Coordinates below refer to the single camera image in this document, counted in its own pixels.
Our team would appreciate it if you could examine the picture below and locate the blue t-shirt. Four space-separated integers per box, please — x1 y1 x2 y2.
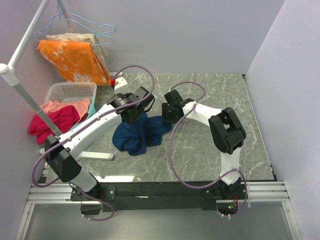
112 113 172 156

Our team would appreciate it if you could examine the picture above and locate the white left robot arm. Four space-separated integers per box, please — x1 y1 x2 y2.
45 87 155 201

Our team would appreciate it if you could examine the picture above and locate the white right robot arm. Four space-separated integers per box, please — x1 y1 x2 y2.
161 89 247 200

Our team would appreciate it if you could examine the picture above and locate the teal garment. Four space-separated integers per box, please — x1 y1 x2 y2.
69 103 97 131

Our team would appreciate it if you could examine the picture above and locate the pink t-shirt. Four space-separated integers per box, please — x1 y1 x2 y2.
40 97 91 120

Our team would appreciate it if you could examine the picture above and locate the magenta t-shirt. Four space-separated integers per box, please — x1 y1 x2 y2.
28 106 80 145

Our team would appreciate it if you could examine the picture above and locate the orange patterned cloth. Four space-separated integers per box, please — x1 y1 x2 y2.
37 40 111 86

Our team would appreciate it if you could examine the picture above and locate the white plastic laundry basket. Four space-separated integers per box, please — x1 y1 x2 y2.
44 82 97 104

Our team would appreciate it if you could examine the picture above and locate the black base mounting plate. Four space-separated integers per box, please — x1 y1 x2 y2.
70 179 247 215

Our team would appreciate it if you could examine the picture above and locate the beige cloth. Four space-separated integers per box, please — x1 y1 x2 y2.
46 33 109 66

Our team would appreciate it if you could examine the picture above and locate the white clothes rack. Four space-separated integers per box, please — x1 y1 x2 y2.
0 0 123 165

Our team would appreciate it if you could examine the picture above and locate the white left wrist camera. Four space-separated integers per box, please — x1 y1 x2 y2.
111 77 130 94

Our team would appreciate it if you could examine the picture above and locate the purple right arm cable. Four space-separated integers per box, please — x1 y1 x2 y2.
169 81 251 219

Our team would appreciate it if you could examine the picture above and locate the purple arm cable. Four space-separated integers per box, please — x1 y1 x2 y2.
32 65 156 221
169 81 251 219

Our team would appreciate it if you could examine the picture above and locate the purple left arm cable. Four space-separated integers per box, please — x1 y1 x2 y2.
32 65 156 221

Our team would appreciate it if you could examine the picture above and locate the blue wire hanger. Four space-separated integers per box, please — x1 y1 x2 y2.
31 0 117 46
56 0 117 46

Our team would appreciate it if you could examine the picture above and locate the aluminium rail frame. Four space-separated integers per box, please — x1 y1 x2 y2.
16 181 302 240

